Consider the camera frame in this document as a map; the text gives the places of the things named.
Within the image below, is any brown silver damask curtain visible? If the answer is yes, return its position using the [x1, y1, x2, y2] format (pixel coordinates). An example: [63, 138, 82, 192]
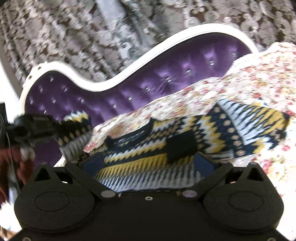
[1, 0, 295, 85]

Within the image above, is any yellow navy white knit sweater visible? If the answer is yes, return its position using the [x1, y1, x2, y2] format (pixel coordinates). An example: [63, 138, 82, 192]
[56, 98, 291, 193]

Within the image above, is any floral quilt bedspread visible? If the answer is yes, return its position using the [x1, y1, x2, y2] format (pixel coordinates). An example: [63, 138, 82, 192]
[85, 43, 295, 199]

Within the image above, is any red sleeve forearm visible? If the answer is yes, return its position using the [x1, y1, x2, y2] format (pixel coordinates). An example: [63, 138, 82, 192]
[1, 146, 36, 203]

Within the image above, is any purple tufted white-framed sofa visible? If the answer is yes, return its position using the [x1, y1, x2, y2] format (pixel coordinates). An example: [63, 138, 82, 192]
[18, 22, 260, 167]

